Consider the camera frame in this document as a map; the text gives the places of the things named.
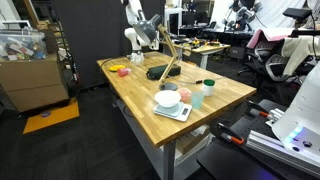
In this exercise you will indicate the pink plastic cup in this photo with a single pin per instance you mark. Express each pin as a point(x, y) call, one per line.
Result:
point(185, 95)

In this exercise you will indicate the grey background robot arm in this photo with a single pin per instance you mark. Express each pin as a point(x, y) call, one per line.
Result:
point(245, 13)

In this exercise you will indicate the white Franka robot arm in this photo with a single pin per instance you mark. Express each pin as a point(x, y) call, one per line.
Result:
point(133, 10)

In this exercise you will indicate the white bowl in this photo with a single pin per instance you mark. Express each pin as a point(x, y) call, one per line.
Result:
point(167, 97)

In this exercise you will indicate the teal translucent plastic cup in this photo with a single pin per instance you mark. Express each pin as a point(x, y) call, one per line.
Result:
point(197, 100)

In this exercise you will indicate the white cup with green lid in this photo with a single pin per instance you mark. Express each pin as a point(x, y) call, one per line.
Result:
point(208, 90)

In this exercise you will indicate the dark green zip case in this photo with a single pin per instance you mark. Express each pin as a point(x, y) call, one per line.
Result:
point(156, 71)

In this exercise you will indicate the yellow plate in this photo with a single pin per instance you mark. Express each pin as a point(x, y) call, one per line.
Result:
point(115, 68)

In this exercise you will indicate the small cardboard box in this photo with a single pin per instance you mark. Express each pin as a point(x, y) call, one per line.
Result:
point(190, 141)

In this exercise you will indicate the light wood background table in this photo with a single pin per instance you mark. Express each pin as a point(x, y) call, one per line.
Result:
point(206, 49)

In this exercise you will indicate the black orange bar clamp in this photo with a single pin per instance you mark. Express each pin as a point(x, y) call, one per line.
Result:
point(258, 108)
point(226, 132)

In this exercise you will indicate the black curtain partition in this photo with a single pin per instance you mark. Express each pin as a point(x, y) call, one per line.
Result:
point(93, 33)

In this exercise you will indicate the black perforated breadboard plate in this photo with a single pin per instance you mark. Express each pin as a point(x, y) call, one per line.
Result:
point(226, 163)

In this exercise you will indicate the orange floor mat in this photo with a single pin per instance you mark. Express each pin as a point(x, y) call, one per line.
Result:
point(56, 116)

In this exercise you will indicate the pink cloth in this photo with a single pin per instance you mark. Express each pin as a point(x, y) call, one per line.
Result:
point(256, 38)

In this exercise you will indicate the purple disc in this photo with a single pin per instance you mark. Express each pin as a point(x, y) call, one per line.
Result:
point(45, 114)

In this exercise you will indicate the grey mesh office chair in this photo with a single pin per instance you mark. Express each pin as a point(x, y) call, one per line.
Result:
point(276, 65)

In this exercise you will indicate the large cardboard box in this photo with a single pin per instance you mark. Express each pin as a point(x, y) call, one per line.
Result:
point(33, 83)

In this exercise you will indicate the white curved machine housing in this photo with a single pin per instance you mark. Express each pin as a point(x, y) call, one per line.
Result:
point(300, 110)

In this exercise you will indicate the beige cloth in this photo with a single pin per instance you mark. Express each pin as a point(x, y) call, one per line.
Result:
point(296, 50)

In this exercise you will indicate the clear plastic storage bin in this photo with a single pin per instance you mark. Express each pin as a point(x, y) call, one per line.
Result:
point(20, 46)

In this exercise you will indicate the black flat device on stand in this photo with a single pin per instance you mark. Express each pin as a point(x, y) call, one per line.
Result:
point(296, 12)

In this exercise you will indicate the grey metal table frame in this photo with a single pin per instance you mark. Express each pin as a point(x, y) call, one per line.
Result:
point(169, 160)

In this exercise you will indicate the silver metal bracket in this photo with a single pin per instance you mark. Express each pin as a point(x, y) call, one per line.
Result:
point(275, 116)

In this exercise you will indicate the aluminium extrusion rail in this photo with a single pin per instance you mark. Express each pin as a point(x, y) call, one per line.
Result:
point(266, 143)

